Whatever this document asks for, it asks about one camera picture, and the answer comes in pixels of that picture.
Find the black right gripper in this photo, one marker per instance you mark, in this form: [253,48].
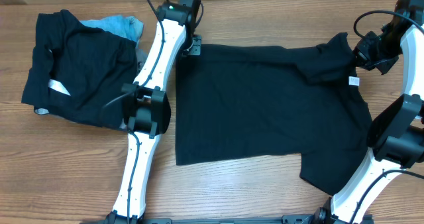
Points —
[374,59]

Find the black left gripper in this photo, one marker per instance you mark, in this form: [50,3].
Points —
[195,46]

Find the black t-shirt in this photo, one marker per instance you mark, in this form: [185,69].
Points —
[238,102]

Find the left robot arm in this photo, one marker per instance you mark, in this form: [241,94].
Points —
[146,108]

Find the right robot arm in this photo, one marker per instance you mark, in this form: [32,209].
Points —
[394,145]

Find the folded grey garment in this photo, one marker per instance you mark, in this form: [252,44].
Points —
[140,61]

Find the folded light blue garment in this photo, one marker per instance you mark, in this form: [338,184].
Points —
[127,27]

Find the folded black shirt on pile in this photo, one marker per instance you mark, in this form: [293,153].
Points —
[61,38]

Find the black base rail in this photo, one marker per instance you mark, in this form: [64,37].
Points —
[225,220]

